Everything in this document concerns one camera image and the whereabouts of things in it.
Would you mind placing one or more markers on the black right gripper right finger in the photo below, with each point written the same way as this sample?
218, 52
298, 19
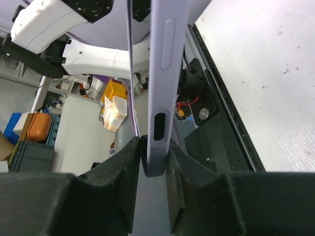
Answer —
203, 203

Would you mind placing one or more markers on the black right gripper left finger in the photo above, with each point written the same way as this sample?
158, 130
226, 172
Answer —
100, 202

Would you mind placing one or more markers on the phone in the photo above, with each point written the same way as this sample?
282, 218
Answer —
167, 37

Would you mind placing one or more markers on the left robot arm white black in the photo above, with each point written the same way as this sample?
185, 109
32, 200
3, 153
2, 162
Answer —
38, 39

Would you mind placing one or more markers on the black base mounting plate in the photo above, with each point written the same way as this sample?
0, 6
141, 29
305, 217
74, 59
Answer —
211, 130

